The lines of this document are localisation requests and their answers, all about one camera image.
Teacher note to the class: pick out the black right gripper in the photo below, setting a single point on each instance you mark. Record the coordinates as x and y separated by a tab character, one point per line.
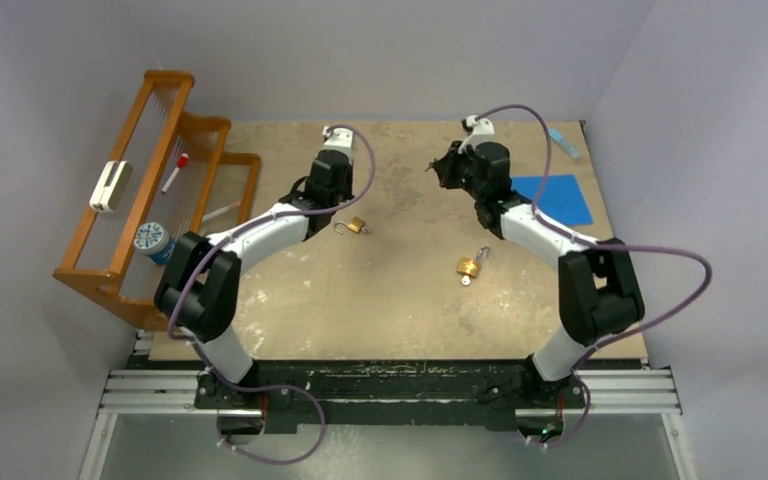
445	169

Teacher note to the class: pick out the brass padlock with key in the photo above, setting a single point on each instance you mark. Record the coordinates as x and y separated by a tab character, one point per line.
468	268
355	225

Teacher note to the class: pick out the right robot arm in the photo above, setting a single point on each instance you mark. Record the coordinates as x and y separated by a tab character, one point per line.
599	295

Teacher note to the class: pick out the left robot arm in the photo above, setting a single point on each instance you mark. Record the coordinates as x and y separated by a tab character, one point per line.
199	288

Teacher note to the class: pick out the light blue marker pen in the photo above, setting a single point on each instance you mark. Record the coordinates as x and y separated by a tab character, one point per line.
564	144

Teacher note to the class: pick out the blue folder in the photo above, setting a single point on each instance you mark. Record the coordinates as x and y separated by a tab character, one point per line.
562	198

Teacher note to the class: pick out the white pen on rack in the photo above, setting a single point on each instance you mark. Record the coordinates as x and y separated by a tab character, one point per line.
220	211

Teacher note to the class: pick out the red capped marker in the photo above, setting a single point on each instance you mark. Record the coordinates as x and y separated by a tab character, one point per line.
180	165

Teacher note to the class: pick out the orange wooden rack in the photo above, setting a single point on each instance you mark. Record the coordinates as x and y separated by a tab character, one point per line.
100	262

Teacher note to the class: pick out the blue white tape roll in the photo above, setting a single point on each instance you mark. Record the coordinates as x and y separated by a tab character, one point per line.
155	242

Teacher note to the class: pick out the white stapler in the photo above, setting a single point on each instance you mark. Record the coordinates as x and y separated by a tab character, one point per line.
111	186

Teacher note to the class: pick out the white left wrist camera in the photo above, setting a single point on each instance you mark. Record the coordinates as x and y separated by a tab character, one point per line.
339	139

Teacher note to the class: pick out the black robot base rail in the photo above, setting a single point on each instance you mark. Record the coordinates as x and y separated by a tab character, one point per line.
477	393

